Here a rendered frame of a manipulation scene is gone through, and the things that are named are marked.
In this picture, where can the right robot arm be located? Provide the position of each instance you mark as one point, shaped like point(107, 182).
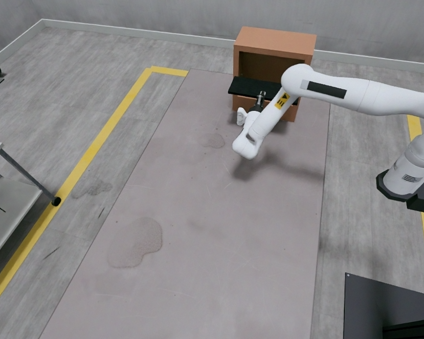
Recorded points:
point(364, 96)

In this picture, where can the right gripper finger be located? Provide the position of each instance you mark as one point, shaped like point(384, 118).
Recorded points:
point(261, 98)

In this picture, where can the brown open-front cabinet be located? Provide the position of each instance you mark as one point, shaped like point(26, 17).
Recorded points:
point(265, 54)

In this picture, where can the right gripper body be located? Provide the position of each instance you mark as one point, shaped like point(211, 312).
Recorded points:
point(256, 108)

